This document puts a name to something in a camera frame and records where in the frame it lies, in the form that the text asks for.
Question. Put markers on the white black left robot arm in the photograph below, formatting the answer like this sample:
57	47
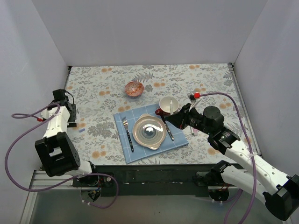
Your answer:
56	150

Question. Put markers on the red white cup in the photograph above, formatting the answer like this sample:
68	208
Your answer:
164	106

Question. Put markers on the cream grey plate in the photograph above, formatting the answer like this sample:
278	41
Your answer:
149	131

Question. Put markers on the blue checked placemat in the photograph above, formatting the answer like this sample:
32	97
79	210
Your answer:
142	152

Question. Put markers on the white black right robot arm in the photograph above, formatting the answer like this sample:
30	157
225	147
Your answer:
279	191

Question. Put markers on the silver patterned knife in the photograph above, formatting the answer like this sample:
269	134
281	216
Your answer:
167	128

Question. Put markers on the red patterned bowl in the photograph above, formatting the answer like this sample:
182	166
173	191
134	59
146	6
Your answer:
134	89

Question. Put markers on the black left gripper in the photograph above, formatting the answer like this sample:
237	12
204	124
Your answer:
73	114

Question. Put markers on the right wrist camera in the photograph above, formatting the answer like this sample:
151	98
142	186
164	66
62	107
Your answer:
194	98

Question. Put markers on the silver fork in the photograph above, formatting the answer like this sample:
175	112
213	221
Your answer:
125	124

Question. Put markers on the floral patterned tablecloth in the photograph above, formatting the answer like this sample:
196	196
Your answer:
99	93

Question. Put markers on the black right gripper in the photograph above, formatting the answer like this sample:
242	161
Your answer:
182	117

